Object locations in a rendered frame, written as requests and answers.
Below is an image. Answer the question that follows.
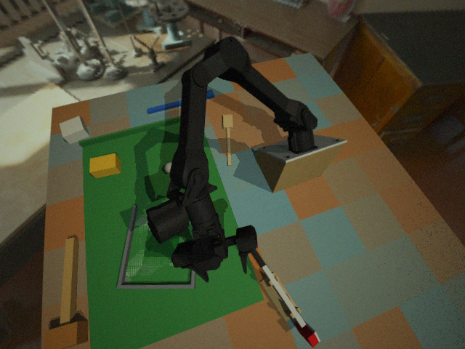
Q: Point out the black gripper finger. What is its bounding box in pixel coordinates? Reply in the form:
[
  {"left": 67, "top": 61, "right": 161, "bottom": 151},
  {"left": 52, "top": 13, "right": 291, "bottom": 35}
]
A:
[
  {"left": 238, "top": 250, "right": 253, "bottom": 274},
  {"left": 181, "top": 263, "right": 209, "bottom": 283}
]

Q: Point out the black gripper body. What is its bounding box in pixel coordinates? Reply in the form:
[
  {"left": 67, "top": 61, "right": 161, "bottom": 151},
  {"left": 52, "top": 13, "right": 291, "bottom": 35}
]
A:
[{"left": 171, "top": 213, "right": 258, "bottom": 268}]

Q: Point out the grey ball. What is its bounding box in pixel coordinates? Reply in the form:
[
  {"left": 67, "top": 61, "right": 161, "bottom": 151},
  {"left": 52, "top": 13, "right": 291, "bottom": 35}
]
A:
[{"left": 164, "top": 162, "right": 171, "bottom": 174}]

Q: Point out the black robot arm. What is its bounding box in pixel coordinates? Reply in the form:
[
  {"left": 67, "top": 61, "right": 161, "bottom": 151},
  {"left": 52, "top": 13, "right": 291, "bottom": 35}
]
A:
[{"left": 146, "top": 37, "right": 318, "bottom": 273}]

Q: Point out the green putting mat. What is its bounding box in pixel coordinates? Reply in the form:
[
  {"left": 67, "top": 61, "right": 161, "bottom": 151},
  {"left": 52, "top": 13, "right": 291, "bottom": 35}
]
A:
[{"left": 83, "top": 122, "right": 264, "bottom": 349}]

